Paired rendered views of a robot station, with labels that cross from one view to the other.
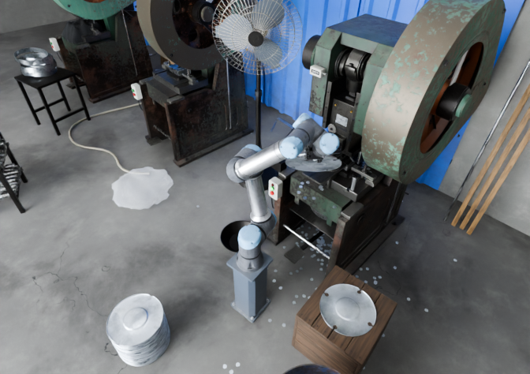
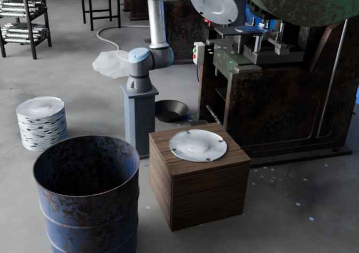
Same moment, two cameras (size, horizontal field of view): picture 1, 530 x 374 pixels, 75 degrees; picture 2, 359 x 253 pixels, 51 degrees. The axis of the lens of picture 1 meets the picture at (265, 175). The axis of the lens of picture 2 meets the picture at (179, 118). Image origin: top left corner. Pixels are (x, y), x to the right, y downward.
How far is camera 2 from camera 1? 140 cm
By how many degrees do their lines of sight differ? 26
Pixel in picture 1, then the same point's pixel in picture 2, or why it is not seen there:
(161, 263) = (95, 108)
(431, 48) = not seen: outside the picture
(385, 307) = (235, 157)
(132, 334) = (31, 112)
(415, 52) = not seen: outside the picture
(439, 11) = not seen: outside the picture
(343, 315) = (189, 145)
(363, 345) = (188, 167)
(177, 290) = (92, 124)
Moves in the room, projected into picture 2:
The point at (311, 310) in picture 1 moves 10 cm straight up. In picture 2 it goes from (164, 135) to (164, 118)
